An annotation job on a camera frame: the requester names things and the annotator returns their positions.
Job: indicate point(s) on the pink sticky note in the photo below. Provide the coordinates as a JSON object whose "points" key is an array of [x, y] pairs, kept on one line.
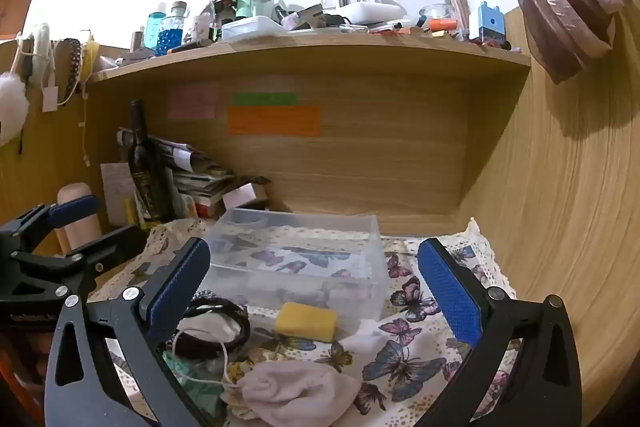
{"points": [[192, 103]]}

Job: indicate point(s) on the white note paper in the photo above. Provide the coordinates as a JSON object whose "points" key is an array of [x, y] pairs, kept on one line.
{"points": [[116, 192]]}

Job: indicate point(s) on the orange small tube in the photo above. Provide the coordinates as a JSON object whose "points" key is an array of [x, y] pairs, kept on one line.
{"points": [[442, 24]]}

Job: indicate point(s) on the wooden shelf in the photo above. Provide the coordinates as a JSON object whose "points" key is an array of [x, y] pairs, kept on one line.
{"points": [[325, 52]]}

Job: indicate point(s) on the white fluffy puff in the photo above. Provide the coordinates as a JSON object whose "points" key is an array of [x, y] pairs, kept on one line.
{"points": [[11, 107]]}

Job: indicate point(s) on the clear jar of sticks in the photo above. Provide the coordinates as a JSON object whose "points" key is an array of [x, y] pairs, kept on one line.
{"points": [[457, 2]]}

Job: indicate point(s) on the stack of magazines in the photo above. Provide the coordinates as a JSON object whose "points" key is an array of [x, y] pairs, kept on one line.
{"points": [[200, 179]]}

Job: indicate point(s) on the flat white box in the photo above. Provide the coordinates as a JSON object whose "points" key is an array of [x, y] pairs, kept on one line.
{"points": [[370, 12]]}

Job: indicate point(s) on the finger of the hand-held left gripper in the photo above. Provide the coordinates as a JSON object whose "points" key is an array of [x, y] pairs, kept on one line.
{"points": [[75, 209], [115, 244]]}

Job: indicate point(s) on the green striped sock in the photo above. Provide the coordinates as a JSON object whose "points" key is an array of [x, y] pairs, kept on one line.
{"points": [[192, 379]]}

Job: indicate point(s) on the beige cylinder bottle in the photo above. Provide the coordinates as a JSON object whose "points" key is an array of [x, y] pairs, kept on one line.
{"points": [[80, 234]]}

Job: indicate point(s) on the yellow sponge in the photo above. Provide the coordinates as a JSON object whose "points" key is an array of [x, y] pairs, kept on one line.
{"points": [[306, 321]]}

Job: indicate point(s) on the orange sticky note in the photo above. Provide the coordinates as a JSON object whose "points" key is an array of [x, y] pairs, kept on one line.
{"points": [[275, 122]]}

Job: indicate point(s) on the butterfly print tablecloth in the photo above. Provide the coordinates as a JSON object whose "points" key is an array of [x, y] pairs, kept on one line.
{"points": [[400, 357]]}

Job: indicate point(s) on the glass bottle with blue liquid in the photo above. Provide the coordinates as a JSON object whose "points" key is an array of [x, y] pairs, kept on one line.
{"points": [[172, 34]]}

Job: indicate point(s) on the light blue plastic bottle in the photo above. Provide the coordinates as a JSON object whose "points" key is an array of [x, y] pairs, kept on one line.
{"points": [[154, 29]]}

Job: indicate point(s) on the black lace headband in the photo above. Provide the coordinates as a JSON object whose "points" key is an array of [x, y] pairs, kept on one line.
{"points": [[74, 62]]}

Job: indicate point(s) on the small white pink box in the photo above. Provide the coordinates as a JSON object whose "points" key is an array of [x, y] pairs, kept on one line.
{"points": [[245, 197]]}

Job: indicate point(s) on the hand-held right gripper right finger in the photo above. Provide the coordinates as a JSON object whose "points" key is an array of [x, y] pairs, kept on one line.
{"points": [[450, 292]]}

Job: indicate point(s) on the black braided hair band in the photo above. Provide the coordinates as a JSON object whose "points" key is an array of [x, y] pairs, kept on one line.
{"points": [[240, 322]]}

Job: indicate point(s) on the short glass jar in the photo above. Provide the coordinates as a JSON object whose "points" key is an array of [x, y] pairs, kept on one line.
{"points": [[435, 13]]}

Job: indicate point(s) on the blue rectangular box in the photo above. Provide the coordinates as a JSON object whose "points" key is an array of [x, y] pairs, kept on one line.
{"points": [[491, 23]]}

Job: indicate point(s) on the white face mask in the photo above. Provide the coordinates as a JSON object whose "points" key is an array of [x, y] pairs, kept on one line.
{"points": [[207, 329]]}

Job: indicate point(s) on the white sock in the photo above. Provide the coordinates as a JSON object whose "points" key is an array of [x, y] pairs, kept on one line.
{"points": [[295, 389]]}

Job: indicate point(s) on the white hanging tag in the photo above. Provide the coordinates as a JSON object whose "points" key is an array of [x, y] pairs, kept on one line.
{"points": [[50, 101]]}

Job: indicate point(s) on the clear plastic storage box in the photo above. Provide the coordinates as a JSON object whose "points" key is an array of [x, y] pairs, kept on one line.
{"points": [[300, 252]]}

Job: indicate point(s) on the white lidded plastic container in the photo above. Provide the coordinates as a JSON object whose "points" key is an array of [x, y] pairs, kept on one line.
{"points": [[250, 28]]}

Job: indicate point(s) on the dark wine bottle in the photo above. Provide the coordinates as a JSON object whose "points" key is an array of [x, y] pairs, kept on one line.
{"points": [[142, 167]]}

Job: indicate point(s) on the yellow hanging item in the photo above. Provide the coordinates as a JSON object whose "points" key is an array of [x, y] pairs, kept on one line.
{"points": [[87, 57]]}

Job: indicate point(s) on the green sticky note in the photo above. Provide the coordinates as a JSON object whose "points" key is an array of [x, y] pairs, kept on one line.
{"points": [[265, 99]]}

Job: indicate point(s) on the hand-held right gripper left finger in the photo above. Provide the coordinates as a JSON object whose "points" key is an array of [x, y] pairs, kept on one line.
{"points": [[175, 289]]}

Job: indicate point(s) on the white round powder puff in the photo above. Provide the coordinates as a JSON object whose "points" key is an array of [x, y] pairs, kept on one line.
{"points": [[41, 49]]}

